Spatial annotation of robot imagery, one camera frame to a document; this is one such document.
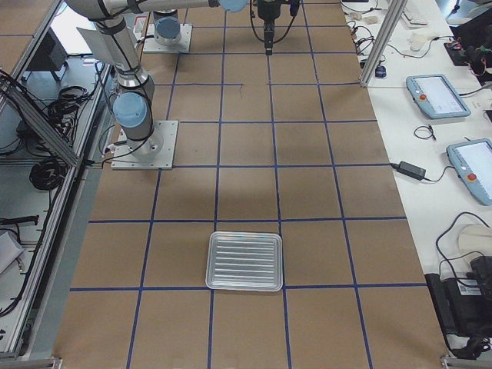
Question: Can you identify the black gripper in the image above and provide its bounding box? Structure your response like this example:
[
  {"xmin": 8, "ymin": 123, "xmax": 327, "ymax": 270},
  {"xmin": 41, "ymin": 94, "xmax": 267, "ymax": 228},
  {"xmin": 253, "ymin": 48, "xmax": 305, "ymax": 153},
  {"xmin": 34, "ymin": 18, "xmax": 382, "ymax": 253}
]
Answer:
[{"xmin": 257, "ymin": 0, "xmax": 283, "ymax": 55}]

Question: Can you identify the silver ribbed metal tray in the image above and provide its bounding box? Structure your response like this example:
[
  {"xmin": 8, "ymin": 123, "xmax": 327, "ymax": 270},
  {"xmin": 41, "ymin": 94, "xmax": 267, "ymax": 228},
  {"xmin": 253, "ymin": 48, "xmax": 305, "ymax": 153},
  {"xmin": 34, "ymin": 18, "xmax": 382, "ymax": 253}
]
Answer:
[{"xmin": 205, "ymin": 231, "xmax": 284, "ymax": 292}]

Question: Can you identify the upper blue teach pendant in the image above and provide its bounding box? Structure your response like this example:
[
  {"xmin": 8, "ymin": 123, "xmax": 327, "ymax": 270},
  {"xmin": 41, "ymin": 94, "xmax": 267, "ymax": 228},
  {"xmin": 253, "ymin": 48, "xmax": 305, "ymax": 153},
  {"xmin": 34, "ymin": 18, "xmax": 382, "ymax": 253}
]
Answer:
[{"xmin": 406, "ymin": 74, "xmax": 471, "ymax": 119}]

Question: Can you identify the blue teach pendant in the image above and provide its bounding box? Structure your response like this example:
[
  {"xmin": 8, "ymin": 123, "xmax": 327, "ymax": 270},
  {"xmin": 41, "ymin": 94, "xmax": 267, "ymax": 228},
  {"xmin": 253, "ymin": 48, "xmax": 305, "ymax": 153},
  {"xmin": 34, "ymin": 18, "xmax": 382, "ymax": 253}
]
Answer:
[
  {"xmin": 446, "ymin": 138, "xmax": 491, "ymax": 206},
  {"xmin": 406, "ymin": 74, "xmax": 471, "ymax": 119}
]

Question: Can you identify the black power adapter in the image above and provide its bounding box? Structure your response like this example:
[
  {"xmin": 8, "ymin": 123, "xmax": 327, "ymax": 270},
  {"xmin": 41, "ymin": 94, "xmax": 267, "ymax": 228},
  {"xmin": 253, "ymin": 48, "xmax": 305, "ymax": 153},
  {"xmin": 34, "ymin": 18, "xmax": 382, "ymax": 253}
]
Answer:
[{"xmin": 390, "ymin": 161, "xmax": 426, "ymax": 181}]

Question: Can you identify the lower blue teach pendant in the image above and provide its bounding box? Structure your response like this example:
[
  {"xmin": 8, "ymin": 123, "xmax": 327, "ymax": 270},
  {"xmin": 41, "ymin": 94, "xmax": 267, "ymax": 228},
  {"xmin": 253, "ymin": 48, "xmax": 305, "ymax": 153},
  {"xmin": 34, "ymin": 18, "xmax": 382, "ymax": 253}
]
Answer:
[{"xmin": 446, "ymin": 138, "xmax": 491, "ymax": 206}]

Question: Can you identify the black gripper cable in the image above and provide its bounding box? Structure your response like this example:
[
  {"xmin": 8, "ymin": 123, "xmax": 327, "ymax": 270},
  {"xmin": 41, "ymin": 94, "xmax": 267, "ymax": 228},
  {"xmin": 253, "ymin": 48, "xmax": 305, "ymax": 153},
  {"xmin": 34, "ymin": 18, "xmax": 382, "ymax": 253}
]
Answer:
[{"xmin": 248, "ymin": 0, "xmax": 297, "ymax": 44}]

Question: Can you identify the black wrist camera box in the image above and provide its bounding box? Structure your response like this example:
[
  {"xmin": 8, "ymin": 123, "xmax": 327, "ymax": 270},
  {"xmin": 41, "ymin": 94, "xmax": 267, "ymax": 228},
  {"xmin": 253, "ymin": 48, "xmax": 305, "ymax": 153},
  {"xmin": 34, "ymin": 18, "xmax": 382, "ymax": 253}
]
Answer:
[{"xmin": 288, "ymin": 0, "xmax": 301, "ymax": 18}]

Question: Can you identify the aluminium frame post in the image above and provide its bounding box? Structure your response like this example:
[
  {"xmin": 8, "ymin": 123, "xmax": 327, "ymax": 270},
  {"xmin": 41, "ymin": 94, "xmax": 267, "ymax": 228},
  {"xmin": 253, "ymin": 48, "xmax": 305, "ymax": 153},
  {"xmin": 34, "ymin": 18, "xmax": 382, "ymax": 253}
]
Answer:
[{"xmin": 360, "ymin": 0, "xmax": 407, "ymax": 88}]

